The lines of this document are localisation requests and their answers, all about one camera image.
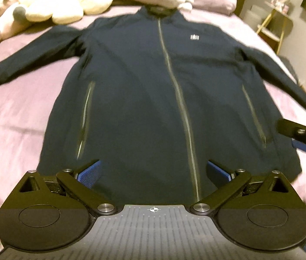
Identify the dark navy zip jacket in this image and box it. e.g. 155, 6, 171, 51
0, 6, 306, 205

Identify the purple bed sheet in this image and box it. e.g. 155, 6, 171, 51
0, 6, 306, 206

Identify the yellow side table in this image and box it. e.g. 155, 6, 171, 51
256, 2, 293, 55

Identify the pink plush with grey feet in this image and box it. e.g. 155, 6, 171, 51
0, 0, 34, 43

